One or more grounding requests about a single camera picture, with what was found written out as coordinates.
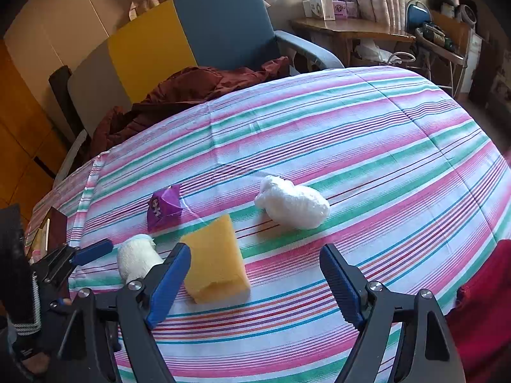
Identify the white carton box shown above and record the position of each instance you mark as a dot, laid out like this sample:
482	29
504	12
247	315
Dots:
319	2

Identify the purple printed packet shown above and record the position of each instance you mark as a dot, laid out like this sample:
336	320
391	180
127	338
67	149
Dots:
163	207

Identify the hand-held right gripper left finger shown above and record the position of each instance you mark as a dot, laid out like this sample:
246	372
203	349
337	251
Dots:
167	287

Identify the wooden wardrobe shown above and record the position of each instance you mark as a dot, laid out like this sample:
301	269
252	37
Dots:
20	127

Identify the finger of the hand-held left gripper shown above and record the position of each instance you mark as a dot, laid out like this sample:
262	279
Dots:
94	252

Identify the metal rack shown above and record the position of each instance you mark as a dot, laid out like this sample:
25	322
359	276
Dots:
443	48

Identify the large white gauze bundle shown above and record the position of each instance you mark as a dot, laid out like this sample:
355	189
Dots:
295	205

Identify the white plastic bag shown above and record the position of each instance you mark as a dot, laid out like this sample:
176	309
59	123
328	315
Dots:
371	54

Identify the wooden desk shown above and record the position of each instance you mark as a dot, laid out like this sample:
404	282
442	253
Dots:
347	28

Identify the person's red clothing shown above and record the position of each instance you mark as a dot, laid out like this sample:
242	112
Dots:
487	307

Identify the pink small box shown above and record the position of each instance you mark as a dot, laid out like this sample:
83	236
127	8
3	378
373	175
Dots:
342	9

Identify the grey yellow blue armchair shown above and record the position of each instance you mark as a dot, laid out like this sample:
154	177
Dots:
223	24

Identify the yellow sponge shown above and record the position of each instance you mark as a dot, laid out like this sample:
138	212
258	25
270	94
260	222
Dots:
215	259

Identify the striped tablecloth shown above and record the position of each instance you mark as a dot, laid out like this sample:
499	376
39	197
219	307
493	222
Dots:
359	147

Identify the maroon cloth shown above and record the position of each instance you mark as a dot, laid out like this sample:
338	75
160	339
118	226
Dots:
179	87

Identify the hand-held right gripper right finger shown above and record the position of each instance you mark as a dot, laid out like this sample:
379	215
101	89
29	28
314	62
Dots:
343	287

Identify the person's left forearm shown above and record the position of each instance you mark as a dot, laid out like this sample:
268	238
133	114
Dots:
24	311

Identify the small white gauze bundle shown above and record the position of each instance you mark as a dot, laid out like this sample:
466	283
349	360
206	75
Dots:
135	257

